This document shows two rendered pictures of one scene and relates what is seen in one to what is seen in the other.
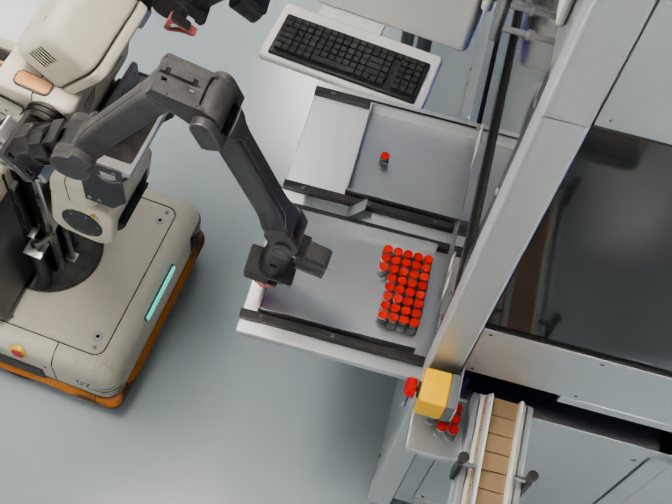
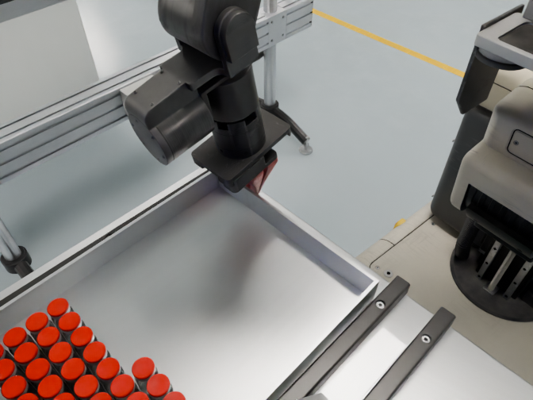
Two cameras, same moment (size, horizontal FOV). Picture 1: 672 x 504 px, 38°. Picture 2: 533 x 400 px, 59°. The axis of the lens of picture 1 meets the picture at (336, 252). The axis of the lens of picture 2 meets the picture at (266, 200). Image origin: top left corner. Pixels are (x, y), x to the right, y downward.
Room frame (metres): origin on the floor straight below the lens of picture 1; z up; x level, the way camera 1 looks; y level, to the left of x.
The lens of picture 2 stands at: (1.24, -0.17, 1.34)
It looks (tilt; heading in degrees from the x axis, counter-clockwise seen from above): 47 degrees down; 130
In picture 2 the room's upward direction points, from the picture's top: straight up
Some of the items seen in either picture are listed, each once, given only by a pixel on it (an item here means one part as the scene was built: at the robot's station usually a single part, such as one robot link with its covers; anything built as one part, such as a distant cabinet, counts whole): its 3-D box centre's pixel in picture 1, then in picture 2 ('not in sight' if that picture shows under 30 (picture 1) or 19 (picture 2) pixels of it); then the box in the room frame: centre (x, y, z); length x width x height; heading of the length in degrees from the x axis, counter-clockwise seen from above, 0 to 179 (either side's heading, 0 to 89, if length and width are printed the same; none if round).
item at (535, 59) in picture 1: (522, 98); not in sight; (1.08, -0.26, 1.50); 0.43 x 0.01 x 0.59; 175
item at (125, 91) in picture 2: not in sight; (143, 97); (0.16, 0.51, 0.50); 0.12 x 0.05 x 0.09; 85
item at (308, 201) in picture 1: (334, 203); (356, 371); (1.19, 0.02, 0.91); 0.14 x 0.03 x 0.06; 85
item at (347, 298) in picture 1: (349, 278); (180, 314); (1.01, -0.04, 0.90); 0.34 x 0.26 x 0.04; 86
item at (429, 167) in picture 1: (428, 167); not in sight; (1.34, -0.17, 0.90); 0.34 x 0.26 x 0.04; 85
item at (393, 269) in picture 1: (389, 287); (107, 370); (1.01, -0.13, 0.90); 0.18 x 0.02 x 0.05; 176
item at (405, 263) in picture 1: (399, 289); (86, 386); (1.00, -0.15, 0.90); 0.18 x 0.02 x 0.05; 176
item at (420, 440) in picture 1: (443, 428); not in sight; (0.73, -0.28, 0.87); 0.14 x 0.13 x 0.02; 85
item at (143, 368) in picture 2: (382, 271); (147, 377); (1.04, -0.11, 0.90); 0.02 x 0.02 x 0.05
